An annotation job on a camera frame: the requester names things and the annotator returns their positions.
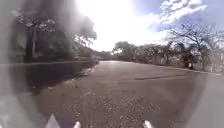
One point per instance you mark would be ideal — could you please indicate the grey asphalt road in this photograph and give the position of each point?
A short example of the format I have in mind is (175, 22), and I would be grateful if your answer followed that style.
(133, 86)

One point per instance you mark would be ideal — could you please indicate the pale painted road line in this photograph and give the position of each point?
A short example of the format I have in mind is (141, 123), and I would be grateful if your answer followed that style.
(80, 74)

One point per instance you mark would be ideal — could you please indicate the row of trees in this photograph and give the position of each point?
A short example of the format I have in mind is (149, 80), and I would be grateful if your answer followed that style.
(173, 53)

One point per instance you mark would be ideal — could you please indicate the large dark trees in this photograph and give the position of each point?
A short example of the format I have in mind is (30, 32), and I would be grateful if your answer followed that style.
(50, 36)

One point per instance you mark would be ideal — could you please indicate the robot's own part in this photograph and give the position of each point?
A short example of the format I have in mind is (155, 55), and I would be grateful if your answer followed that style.
(77, 125)
(147, 124)

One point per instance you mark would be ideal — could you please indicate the dark stone wall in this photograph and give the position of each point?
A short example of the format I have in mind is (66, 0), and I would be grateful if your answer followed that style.
(50, 71)

